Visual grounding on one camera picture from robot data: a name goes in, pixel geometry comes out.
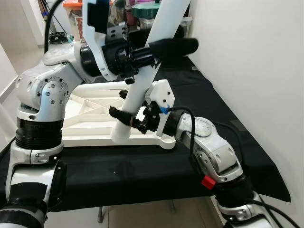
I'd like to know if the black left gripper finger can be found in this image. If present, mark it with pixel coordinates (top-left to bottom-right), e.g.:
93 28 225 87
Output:
150 38 200 61
133 29 157 48

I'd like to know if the clear plastic storage box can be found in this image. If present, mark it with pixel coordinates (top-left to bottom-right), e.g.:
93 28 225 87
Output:
140 17 193 38

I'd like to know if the dark green lid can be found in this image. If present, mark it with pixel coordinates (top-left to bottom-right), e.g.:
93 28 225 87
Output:
132 4 164 19

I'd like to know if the white plastic table top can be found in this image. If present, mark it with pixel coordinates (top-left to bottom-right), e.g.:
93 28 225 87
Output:
61 80 177 151

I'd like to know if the black tablecloth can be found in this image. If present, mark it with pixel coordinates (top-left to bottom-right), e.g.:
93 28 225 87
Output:
0 57 291 212

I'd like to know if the red connector block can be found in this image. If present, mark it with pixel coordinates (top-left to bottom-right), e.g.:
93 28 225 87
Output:
201 176 217 190

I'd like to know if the clear tape strip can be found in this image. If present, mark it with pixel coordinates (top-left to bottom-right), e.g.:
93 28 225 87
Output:
231 121 246 132

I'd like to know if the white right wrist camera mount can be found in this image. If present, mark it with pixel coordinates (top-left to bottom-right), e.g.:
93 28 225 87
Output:
144 79 176 137

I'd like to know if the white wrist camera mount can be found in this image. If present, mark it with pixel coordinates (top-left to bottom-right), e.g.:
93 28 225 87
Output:
82 0 119 82
144 79 176 137

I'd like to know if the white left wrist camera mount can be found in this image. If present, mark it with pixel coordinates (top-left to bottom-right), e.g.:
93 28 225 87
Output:
82 0 119 82

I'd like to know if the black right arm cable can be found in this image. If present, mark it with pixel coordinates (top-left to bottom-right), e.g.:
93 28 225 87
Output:
161 106 205 179

